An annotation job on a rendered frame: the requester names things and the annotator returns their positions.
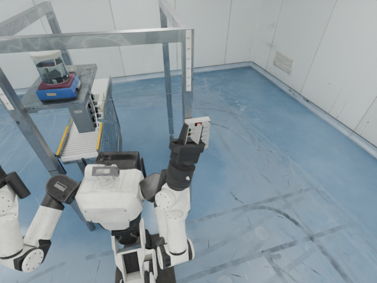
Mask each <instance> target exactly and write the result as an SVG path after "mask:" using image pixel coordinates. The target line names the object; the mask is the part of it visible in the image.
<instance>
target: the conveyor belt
mask: <svg viewBox="0 0 377 283"><path fill-rule="evenodd" d="M97 122H98V121H97ZM100 123H101V122H98V124H99V127H96V130H95V131H92V132H87V133H79V132H78V130H77V128H76V125H75V123H74V122H73V123H72V126H71V130H70V133H69V135H68V138H67V141H66V144H65V147H64V150H63V153H62V155H61V161H62V162H68V161H75V160H80V159H82V158H84V159H88V158H95V157H97V156H98V153H97V151H96V146H97V142H98V135H99V132H98V128H99V129H100Z"/></svg>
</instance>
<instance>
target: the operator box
mask: <svg viewBox="0 0 377 283"><path fill-rule="evenodd" d="M197 122H202V125H203V126H204V127H205V128H203V133H202V138H201V140H202V142H204V143H205V144H206V145H205V148H204V149H208V146H209V133H210V118H209V117H208V116H207V117H198V118H190V119H185V123H187V124H188V125H190V127H189V128H190V129H191V131H190V132H189V133H194V132H195V130H196V128H197V126H195V123H197ZM194 129H195V130H194ZM193 135H194V134H191V135H190V137H192V138H193ZM187 137H188V136H187ZM192 138H191V139H192ZM204 139H205V140H204Z"/></svg>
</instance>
